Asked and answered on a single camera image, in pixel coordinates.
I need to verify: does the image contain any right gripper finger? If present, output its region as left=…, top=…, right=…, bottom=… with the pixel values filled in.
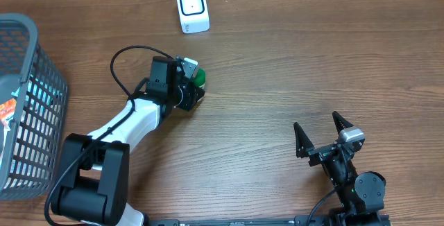
left=332, top=111, right=354, bottom=134
left=293, top=122, right=314, bottom=158

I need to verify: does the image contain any green lid jar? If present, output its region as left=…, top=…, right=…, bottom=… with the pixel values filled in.
left=194, top=68, right=206, bottom=89

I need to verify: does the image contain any orange snack packet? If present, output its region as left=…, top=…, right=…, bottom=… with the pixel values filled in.
left=0, top=98, right=17, bottom=131

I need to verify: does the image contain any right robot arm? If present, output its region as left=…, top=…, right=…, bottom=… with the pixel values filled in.
left=293, top=111, right=391, bottom=225

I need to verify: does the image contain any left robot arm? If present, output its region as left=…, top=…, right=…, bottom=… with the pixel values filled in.
left=45, top=56, right=205, bottom=225

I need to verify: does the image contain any white barcode scanner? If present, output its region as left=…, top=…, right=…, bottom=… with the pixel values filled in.
left=176, top=0, right=210, bottom=34

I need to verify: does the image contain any grey plastic mesh basket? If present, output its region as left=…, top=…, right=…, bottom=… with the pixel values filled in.
left=1, top=13, right=69, bottom=200

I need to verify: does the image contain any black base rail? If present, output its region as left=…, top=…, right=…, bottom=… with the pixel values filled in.
left=145, top=214, right=393, bottom=226

